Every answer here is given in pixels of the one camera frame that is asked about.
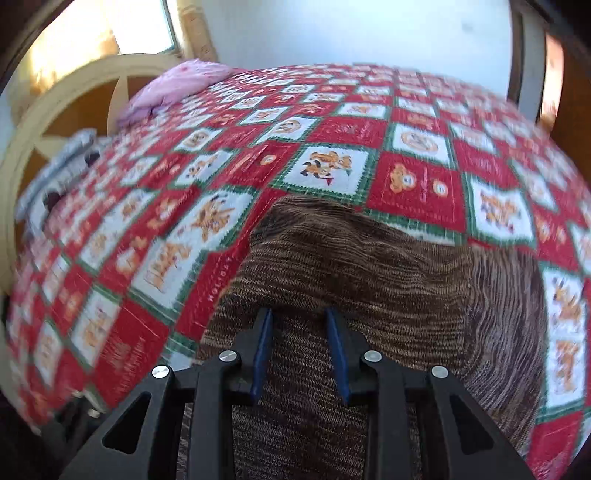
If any brown knit garment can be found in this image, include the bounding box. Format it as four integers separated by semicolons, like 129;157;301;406
178;194;552;480

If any pink pillow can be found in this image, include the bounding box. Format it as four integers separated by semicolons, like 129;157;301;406
115;59;236;127

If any cream patterned curtain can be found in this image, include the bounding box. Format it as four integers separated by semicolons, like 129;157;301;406
175;0;218;63

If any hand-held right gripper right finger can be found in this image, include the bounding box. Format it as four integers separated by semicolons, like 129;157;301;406
323;307;539;480

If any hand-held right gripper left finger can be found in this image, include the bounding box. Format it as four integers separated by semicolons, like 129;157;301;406
58;307;274;480

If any cream wooden headboard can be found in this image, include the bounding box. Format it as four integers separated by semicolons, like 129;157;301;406
0;53;185;296

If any red checked printed blanket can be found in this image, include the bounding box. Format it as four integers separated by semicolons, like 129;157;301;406
7;62;591;480

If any window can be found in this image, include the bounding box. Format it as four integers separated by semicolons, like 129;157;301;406
28;0;181;93

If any grey white patterned pillow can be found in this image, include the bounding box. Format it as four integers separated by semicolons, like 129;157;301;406
16;129;109;217

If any brown wooden door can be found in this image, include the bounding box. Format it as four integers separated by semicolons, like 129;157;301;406
551;28;591;158

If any dark wooden door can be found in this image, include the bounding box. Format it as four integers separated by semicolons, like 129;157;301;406
505;4;527;104

